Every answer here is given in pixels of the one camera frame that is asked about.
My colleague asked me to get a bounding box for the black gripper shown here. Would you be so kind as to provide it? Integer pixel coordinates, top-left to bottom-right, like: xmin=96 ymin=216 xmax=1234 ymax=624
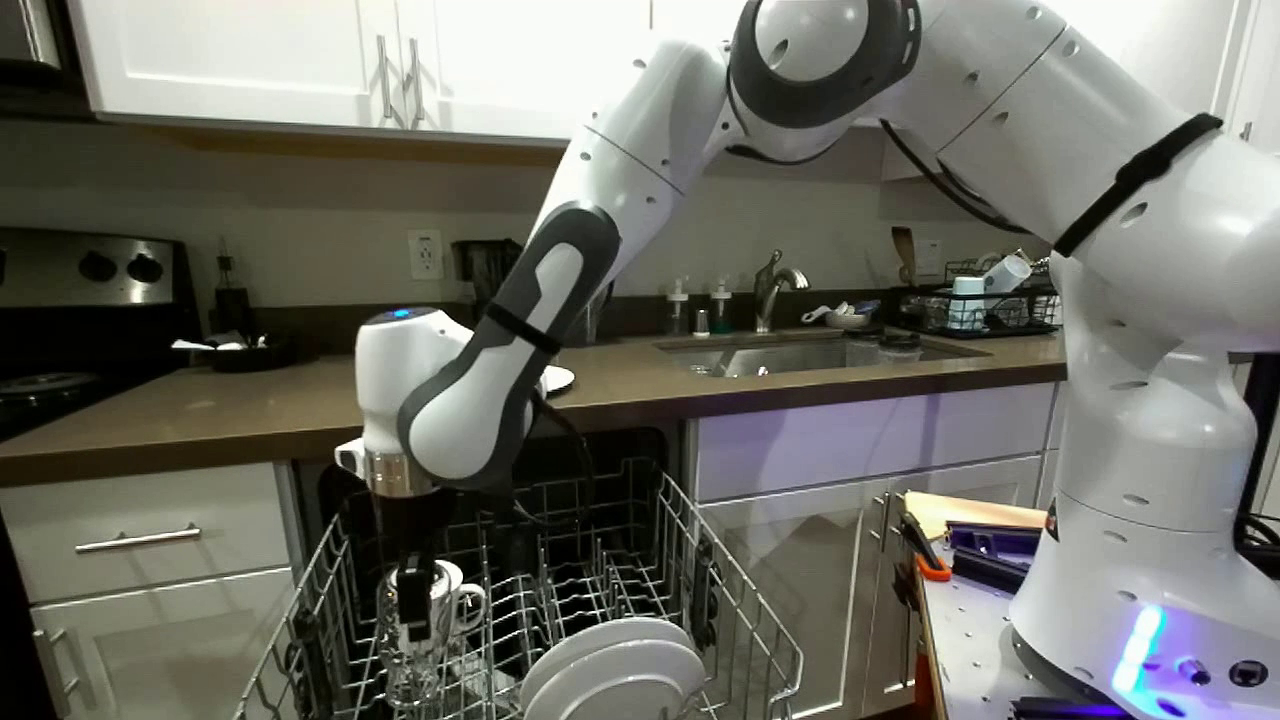
xmin=363 ymin=493 xmax=452 ymax=628

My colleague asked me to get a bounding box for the small white rack plate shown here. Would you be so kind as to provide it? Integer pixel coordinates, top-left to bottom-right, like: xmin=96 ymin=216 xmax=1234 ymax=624
xmin=514 ymin=616 xmax=701 ymax=689

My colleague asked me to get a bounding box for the large white rack plate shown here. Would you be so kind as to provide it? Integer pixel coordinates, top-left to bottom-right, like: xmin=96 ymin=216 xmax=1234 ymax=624
xmin=523 ymin=638 xmax=713 ymax=720

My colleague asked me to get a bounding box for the black dishwasher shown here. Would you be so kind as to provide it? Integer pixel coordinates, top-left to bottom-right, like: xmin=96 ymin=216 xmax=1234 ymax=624
xmin=290 ymin=426 xmax=690 ymax=720

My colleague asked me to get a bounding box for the white lower cabinet door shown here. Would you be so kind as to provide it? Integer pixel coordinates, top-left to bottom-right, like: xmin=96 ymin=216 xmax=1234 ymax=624
xmin=22 ymin=570 xmax=298 ymax=720

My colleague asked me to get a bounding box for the white drawer front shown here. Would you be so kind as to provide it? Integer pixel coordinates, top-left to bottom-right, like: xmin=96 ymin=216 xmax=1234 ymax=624
xmin=0 ymin=462 xmax=297 ymax=609

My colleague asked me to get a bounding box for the black shallow pan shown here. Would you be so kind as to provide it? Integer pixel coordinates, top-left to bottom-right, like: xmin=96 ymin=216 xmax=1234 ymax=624
xmin=169 ymin=333 xmax=298 ymax=376

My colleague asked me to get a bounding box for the dark glass bottle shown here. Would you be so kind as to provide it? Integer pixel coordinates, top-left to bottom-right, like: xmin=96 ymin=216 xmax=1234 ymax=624
xmin=206 ymin=244 xmax=254 ymax=338

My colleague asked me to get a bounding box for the glossy open cabinet door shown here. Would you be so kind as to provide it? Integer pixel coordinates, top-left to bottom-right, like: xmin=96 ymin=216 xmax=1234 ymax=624
xmin=690 ymin=478 xmax=924 ymax=720

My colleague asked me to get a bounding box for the steel kitchen sink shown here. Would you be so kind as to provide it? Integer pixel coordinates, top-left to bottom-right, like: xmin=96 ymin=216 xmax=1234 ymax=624
xmin=657 ymin=333 xmax=997 ymax=385

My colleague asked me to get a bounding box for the chrome sink faucet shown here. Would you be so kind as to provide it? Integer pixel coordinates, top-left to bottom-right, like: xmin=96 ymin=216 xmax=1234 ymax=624
xmin=748 ymin=251 xmax=813 ymax=338

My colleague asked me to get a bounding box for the stainless steel stove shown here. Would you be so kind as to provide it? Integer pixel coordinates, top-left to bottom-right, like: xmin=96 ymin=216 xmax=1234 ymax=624
xmin=0 ymin=224 xmax=203 ymax=446

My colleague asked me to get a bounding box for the white upper cabinet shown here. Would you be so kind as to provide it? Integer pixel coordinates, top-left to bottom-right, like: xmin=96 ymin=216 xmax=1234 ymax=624
xmin=64 ymin=0 xmax=653 ymax=153

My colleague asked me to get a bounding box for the yellow wooden board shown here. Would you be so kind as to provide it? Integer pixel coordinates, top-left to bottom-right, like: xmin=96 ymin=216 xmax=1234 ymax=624
xmin=898 ymin=490 xmax=1054 ymax=545

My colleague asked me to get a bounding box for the purple block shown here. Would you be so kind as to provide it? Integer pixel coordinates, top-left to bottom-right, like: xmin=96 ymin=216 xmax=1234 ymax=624
xmin=943 ymin=519 xmax=1048 ymax=593

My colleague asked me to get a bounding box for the black dish drying rack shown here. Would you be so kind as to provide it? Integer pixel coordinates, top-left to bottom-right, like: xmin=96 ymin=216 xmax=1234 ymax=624
xmin=890 ymin=251 xmax=1072 ymax=340

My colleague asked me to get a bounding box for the silver drawer handle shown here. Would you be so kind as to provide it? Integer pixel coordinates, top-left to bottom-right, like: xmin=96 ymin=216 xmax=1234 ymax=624
xmin=71 ymin=519 xmax=206 ymax=561

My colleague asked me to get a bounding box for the wire dishwasher rack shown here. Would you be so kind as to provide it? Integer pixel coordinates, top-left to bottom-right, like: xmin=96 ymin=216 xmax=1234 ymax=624
xmin=231 ymin=458 xmax=813 ymax=720

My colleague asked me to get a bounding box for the white wall outlet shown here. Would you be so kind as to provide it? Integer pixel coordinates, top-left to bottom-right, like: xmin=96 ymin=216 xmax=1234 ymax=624
xmin=407 ymin=224 xmax=448 ymax=286

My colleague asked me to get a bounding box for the silver cabinet handle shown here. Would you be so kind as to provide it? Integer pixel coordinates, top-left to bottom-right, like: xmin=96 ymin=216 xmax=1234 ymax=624
xmin=366 ymin=36 xmax=405 ymax=133
xmin=399 ymin=36 xmax=440 ymax=133

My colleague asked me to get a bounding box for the orange handled tool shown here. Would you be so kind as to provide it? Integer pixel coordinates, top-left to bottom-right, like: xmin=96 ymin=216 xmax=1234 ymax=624
xmin=890 ymin=495 xmax=959 ymax=587

